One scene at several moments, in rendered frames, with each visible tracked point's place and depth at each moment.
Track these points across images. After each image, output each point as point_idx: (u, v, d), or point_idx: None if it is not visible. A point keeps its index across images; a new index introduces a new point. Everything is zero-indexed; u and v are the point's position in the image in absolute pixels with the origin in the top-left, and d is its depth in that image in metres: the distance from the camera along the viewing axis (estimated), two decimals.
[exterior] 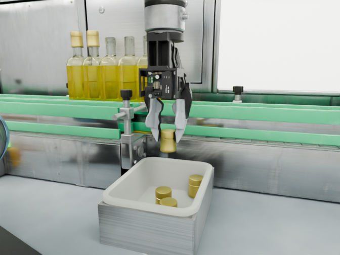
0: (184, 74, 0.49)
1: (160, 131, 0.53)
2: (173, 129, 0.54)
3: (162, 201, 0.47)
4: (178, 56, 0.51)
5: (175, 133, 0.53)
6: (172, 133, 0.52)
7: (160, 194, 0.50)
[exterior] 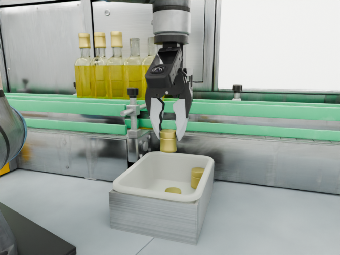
0: None
1: (115, 31, 0.74)
2: None
3: (167, 189, 0.51)
4: (157, 56, 0.49)
5: (160, 132, 0.54)
6: (121, 33, 0.76)
7: (165, 133, 0.52)
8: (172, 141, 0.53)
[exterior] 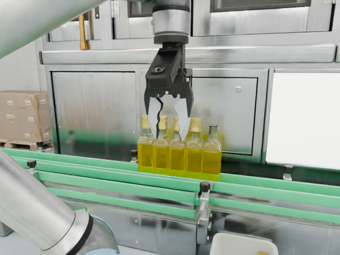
0: None
1: None
2: (176, 116, 0.85)
3: None
4: (157, 56, 0.49)
5: (157, 131, 0.54)
6: None
7: (201, 119, 0.81)
8: None
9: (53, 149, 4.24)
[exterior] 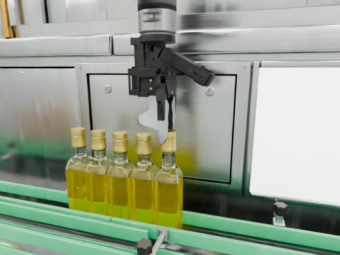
0: (160, 74, 0.48)
1: (118, 134, 0.55)
2: (118, 130, 0.58)
3: (167, 131, 0.52)
4: (171, 55, 0.48)
5: (165, 134, 0.52)
6: (126, 132, 0.58)
7: (151, 135, 0.55)
8: (150, 141, 0.57)
9: None
